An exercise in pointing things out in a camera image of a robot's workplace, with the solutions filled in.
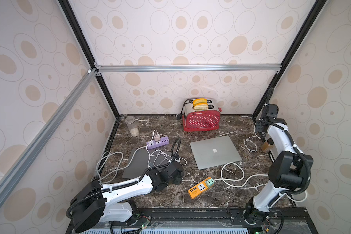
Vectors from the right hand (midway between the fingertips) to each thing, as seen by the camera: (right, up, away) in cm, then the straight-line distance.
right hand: (265, 124), depth 88 cm
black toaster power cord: (-51, +8, +27) cm, 59 cm away
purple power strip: (-63, -11, +12) cm, 65 cm away
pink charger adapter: (-67, -9, +9) cm, 68 cm away
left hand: (-50, -28, -7) cm, 58 cm away
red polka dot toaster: (-40, +3, +12) cm, 42 cm away
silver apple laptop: (-28, -19, +9) cm, 35 cm away
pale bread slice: (-37, +12, +11) cm, 41 cm away
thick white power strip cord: (-17, -36, -5) cm, 40 cm away
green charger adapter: (-35, -32, -10) cm, 49 cm away
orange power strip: (-42, -36, -8) cm, 56 cm away
